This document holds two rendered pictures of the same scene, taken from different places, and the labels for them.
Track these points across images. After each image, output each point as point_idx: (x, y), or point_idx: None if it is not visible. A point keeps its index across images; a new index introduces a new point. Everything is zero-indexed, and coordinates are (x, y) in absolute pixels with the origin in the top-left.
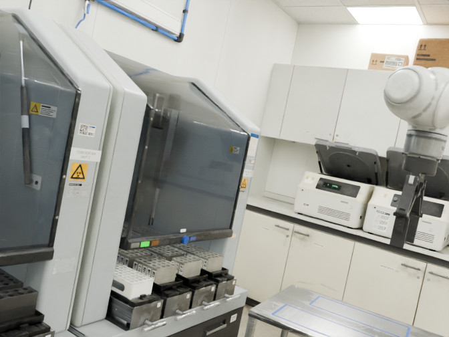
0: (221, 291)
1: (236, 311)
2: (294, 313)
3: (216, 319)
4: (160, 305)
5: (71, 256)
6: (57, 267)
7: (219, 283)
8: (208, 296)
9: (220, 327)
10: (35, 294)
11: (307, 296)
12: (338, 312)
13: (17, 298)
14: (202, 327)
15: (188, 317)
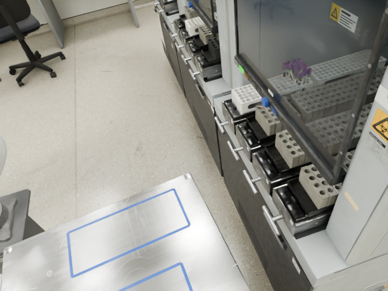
0: (277, 203)
1: (300, 268)
2: (166, 215)
3: (275, 222)
4: (232, 124)
5: (223, 41)
6: (220, 43)
7: (276, 191)
8: (264, 182)
9: (275, 235)
10: (214, 49)
11: (205, 286)
12: (146, 289)
13: (211, 45)
14: (264, 203)
15: (251, 169)
